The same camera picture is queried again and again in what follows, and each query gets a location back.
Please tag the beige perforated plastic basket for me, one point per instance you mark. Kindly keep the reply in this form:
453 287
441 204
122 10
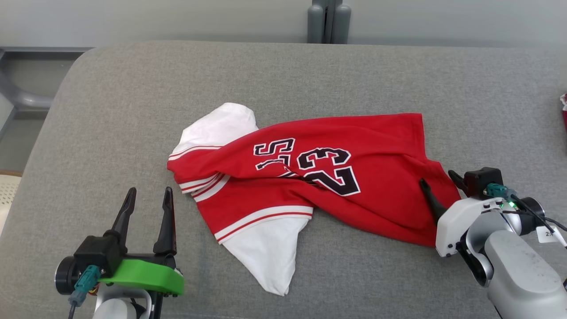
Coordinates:
8 199

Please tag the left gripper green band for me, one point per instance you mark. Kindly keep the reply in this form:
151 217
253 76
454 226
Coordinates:
146 277

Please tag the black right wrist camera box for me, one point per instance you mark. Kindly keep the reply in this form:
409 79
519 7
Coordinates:
480 181

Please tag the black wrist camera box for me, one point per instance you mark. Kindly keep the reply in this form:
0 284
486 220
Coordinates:
95 254
480 181

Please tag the grey metal base frame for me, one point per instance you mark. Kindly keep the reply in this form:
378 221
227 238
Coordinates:
26 101

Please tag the red jersey with number 23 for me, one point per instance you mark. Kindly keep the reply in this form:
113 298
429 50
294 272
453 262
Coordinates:
376 146

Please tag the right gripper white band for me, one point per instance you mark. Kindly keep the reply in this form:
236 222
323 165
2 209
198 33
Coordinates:
456 221

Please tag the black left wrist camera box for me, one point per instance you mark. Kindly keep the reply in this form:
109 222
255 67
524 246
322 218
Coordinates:
95 254

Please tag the red shorts with white band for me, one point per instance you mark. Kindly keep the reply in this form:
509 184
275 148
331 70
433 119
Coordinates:
564 115

